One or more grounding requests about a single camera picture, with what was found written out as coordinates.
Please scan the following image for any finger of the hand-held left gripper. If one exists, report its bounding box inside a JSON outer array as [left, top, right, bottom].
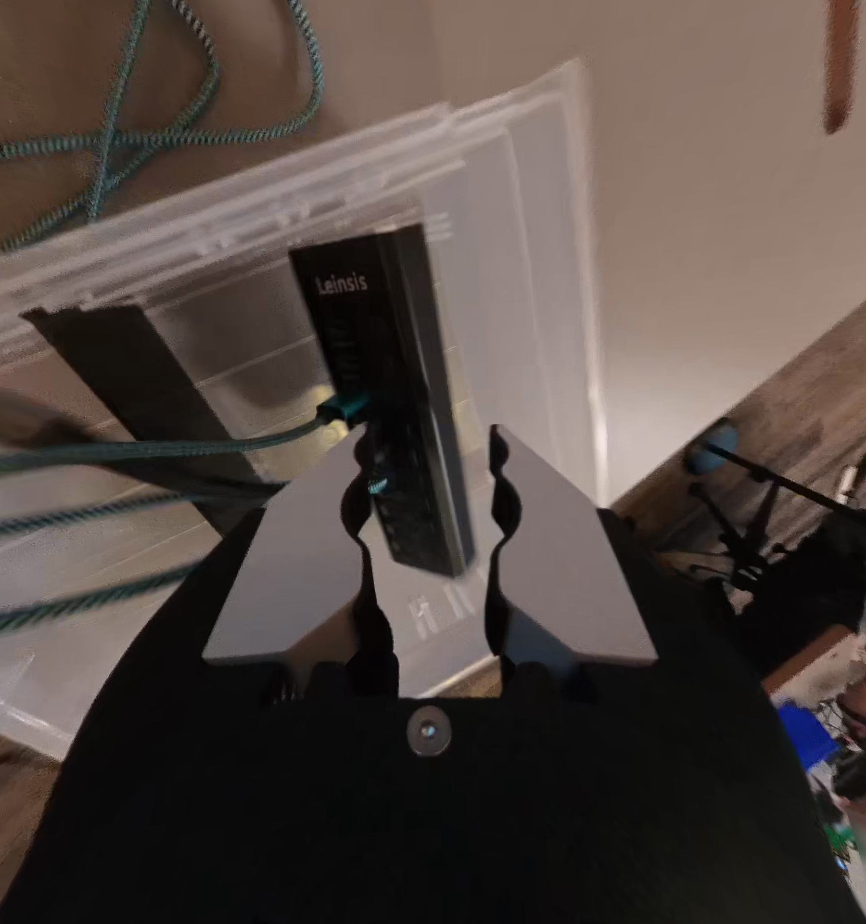
[[0, 386, 91, 449]]

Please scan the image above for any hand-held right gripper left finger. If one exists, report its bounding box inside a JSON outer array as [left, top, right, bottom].
[[202, 424, 399, 697]]

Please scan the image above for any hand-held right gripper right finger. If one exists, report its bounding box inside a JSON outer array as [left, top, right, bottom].
[[482, 424, 659, 697]]

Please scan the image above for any teal braided usb cable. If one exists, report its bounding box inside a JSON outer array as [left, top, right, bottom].
[[0, 388, 373, 483], [0, 482, 282, 546], [0, 0, 327, 246], [0, 566, 197, 640]]

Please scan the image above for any black usb hub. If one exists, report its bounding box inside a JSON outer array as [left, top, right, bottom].
[[289, 222, 477, 578]]

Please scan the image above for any black flat panel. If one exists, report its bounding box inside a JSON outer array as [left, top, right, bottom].
[[20, 303, 290, 539]]

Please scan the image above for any black tripod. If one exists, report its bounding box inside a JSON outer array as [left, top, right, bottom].
[[686, 433, 866, 651]]

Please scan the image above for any blue ball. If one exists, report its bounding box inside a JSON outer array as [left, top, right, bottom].
[[682, 422, 740, 477]]

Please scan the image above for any blue box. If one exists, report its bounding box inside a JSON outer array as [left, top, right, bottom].
[[776, 700, 838, 777]]

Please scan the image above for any clear plastic storage box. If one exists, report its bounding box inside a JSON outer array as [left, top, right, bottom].
[[0, 58, 611, 759]]

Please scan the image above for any brown wooden strip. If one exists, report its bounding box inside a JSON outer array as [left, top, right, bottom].
[[823, 0, 861, 136]]

